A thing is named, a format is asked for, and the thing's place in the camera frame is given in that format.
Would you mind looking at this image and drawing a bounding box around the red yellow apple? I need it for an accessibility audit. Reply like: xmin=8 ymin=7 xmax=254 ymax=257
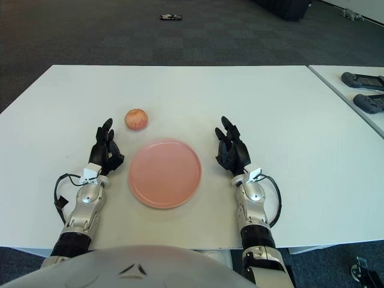
xmin=124 ymin=108 xmax=150 ymax=131

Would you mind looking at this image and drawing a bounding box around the small grey legged robot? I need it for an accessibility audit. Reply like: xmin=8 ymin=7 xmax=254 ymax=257
xmin=340 ymin=8 xmax=365 ymax=22

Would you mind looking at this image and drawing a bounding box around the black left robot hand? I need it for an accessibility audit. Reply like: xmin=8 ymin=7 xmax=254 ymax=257
xmin=88 ymin=118 xmax=125 ymax=176

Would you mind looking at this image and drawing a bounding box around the pink round plate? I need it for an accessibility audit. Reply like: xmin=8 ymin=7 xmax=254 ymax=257
xmin=128 ymin=138 xmax=203 ymax=210

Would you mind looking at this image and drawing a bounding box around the black metal caster stand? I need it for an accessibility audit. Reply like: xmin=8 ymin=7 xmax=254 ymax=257
xmin=350 ymin=256 xmax=384 ymax=288

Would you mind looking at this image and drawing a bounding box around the large black floor object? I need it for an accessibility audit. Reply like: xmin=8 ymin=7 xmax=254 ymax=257
xmin=260 ymin=0 xmax=313 ymax=22

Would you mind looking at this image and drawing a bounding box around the grey handheld controller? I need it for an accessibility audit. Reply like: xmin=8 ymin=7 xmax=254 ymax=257
xmin=341 ymin=71 xmax=384 ymax=90
xmin=353 ymin=93 xmax=384 ymax=114

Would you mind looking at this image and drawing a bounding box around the silver robot torso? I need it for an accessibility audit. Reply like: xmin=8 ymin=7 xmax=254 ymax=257
xmin=0 ymin=244 xmax=256 ymax=288

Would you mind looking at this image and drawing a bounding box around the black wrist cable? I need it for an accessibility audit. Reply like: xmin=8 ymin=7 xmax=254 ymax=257
xmin=53 ymin=173 xmax=100 ymax=224
xmin=259 ymin=173 xmax=283 ymax=229

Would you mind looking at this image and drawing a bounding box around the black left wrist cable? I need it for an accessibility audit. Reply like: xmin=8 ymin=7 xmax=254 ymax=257
xmin=53 ymin=173 xmax=100 ymax=224

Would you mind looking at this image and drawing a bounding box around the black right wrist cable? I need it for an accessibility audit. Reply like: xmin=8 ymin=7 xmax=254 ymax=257
xmin=259 ymin=173 xmax=283 ymax=229

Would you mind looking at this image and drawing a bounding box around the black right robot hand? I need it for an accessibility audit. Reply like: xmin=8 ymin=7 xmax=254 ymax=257
xmin=214 ymin=116 xmax=251 ymax=178

